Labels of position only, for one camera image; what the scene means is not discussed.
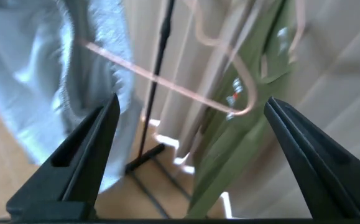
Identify green printed T-shirt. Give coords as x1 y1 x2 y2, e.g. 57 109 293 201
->
185 0 302 219

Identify pale grey shorts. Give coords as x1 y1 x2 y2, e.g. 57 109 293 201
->
0 0 144 194

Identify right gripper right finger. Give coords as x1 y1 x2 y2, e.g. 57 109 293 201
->
262 95 360 219

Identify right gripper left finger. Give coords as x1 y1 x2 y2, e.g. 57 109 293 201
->
6 92 121 220

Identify beige curtain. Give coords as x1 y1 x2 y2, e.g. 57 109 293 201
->
122 0 360 219

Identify black clothes rack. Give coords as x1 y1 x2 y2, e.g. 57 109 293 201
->
125 0 193 219

